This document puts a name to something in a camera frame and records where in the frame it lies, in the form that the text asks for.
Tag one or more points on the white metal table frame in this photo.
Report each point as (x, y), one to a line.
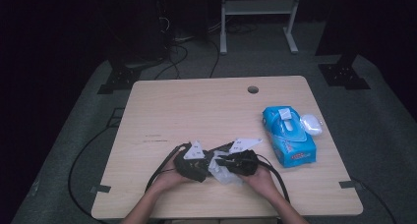
(259, 7)

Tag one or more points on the white wet wipe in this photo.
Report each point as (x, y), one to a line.
(224, 175)

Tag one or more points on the black floor frame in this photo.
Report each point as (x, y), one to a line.
(111, 121)

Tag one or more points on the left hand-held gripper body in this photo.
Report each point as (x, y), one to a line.
(191, 168)

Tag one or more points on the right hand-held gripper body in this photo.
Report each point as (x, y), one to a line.
(244, 163)

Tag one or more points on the grey tape strip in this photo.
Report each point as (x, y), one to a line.
(350, 184)
(100, 189)

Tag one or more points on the person's right hand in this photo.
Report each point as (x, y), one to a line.
(262, 183)

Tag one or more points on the person's left hand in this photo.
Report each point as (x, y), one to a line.
(167, 179)

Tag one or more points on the blue wet wipes pack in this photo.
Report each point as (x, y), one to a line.
(295, 145)

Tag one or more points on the black stand base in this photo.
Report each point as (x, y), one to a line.
(119, 81)
(344, 76)

